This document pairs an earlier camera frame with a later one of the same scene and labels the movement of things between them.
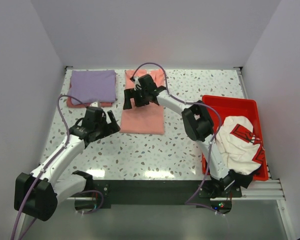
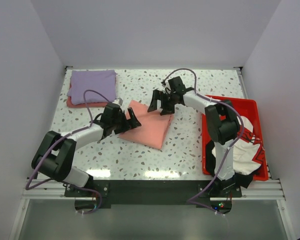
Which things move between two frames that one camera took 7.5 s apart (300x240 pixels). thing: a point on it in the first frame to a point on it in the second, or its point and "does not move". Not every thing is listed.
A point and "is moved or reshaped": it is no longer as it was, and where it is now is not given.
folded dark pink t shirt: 70,103 does not move
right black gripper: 130,93 to 158,94
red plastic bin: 233,106 does not move
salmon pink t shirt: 147,119 is moved or reshaped
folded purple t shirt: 88,85 does not move
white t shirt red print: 244,153 does not move
